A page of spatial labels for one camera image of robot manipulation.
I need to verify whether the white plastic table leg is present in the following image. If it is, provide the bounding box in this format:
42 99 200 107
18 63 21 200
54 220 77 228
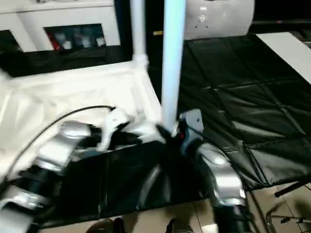
160 0 188 137
129 0 149 71
0 67 13 84

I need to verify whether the white plastic table top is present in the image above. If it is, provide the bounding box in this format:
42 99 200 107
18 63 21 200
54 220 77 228
0 60 166 180

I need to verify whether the black work mat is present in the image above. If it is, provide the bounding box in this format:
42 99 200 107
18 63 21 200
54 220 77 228
0 33 311 226

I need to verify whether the dark left robot foot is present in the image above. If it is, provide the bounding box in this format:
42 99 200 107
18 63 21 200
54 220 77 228
87 217 124 233

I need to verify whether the red box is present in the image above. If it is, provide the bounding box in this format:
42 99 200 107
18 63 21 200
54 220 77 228
48 33 59 51

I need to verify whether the grey printed cushion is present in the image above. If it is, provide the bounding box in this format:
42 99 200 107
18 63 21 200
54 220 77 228
183 0 256 40

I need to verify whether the white flat board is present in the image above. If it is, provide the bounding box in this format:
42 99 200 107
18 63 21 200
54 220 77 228
256 31 311 85

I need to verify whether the white glass-door cabinet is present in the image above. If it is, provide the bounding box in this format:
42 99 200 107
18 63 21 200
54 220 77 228
0 0 122 53

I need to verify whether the black glossy low shelf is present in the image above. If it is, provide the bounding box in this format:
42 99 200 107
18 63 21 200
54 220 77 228
251 19 311 26

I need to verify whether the grey metal tube frame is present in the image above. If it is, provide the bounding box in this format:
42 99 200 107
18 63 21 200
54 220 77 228
266 203 311 233

